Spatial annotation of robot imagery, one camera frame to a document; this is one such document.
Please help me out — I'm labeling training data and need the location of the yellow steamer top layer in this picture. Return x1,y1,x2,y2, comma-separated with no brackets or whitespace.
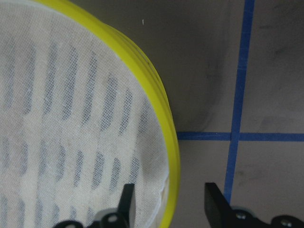
0,0,181,228

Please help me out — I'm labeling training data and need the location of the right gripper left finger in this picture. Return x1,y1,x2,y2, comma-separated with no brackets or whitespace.
117,183,136,228

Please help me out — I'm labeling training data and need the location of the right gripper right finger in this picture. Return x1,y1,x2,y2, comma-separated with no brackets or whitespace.
204,182,232,228

